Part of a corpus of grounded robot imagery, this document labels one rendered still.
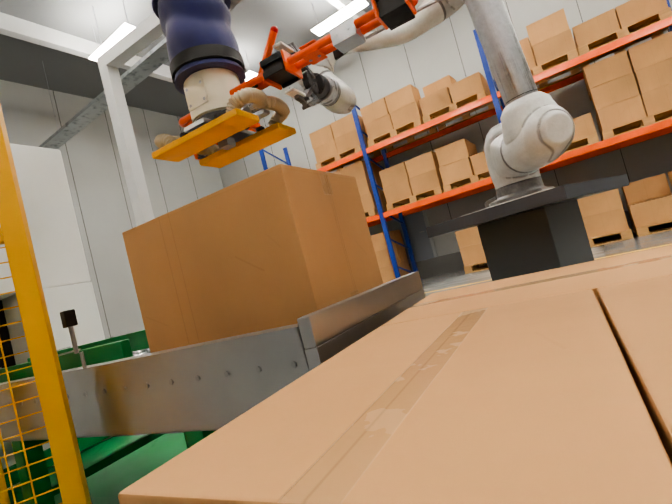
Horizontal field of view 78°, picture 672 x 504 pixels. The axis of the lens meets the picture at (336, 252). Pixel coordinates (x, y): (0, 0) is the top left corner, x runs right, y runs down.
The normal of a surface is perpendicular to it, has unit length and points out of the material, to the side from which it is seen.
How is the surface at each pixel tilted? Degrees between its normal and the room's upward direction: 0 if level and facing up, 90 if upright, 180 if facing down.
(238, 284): 90
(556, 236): 90
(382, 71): 90
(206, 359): 90
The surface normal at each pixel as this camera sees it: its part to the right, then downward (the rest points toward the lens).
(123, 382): -0.47, 0.08
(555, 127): 0.04, 0.05
